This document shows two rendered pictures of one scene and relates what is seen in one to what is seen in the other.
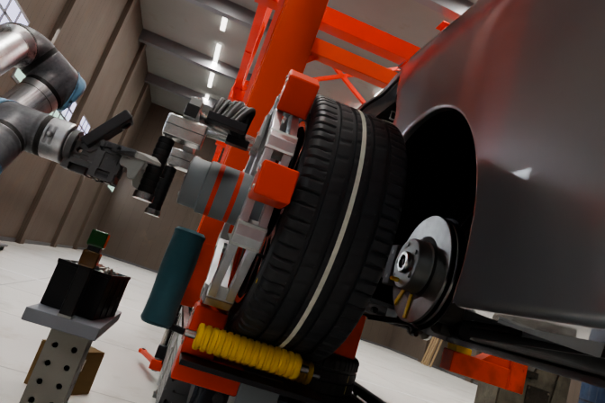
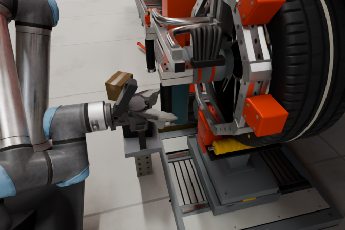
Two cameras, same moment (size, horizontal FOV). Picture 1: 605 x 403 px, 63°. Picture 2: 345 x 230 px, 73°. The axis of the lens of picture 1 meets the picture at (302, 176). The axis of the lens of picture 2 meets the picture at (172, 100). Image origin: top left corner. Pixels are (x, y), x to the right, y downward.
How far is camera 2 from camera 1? 0.85 m
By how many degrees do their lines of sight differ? 51
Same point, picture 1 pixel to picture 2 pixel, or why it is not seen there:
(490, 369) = not seen: outside the picture
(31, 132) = (84, 131)
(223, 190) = (205, 74)
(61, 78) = (39, 12)
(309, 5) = not seen: outside the picture
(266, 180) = (265, 128)
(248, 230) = (245, 130)
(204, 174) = not seen: hidden behind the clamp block
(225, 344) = (231, 149)
